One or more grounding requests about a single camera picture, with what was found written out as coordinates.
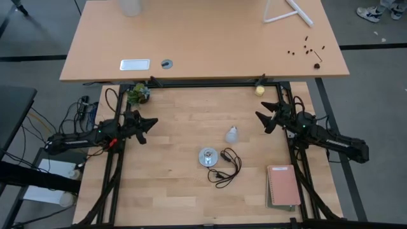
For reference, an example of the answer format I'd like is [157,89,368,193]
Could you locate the black support beam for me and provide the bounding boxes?
[0,160,82,195]

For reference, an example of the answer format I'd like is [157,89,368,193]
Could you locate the thick black looped cable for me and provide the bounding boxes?
[104,88,120,113]

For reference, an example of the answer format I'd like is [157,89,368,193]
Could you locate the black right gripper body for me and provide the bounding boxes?
[275,102,307,130]

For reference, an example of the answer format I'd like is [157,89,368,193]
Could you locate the pink notebook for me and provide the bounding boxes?
[266,164,301,206]

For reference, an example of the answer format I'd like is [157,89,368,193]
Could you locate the white power strip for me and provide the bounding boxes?
[24,158,80,204]

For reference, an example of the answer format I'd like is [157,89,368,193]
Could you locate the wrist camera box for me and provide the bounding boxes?
[279,101,295,115]
[125,109,141,123]

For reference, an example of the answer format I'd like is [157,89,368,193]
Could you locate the light wooden desk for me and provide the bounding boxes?
[59,0,350,83]

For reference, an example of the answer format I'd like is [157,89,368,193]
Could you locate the black side table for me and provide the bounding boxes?
[0,85,38,160]

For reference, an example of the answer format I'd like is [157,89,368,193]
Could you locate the green notebook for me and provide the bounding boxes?
[265,177,296,212]

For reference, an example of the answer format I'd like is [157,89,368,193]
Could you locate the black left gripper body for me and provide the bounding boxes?
[120,117,146,140]

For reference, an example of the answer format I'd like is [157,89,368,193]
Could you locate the black lamp power cord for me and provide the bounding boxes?
[207,147,242,189]

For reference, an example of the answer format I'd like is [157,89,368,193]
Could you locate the potted succulent plant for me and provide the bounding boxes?
[126,83,151,106]

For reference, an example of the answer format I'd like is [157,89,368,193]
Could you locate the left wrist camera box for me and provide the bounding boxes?
[125,109,141,123]

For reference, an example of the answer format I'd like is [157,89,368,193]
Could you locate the black aluminium table frame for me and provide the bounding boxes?
[72,81,347,229]

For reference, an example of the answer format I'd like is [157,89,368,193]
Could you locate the white lightbulb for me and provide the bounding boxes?
[224,125,239,144]

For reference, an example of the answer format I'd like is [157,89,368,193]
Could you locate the white floor lamp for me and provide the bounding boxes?
[263,0,315,27]

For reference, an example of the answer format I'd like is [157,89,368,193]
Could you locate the black chair leg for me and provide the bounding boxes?
[11,0,29,17]

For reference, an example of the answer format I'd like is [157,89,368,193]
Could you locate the chrome lamp socket base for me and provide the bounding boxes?
[198,147,219,168]

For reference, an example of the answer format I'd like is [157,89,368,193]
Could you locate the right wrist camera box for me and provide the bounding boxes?
[279,101,295,115]

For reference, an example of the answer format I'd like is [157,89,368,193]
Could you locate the tangled black cable bundle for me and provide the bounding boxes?
[57,95,99,134]

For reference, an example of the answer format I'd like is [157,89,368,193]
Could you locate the person's white shoe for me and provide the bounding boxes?
[355,6,384,24]
[389,3,407,20]

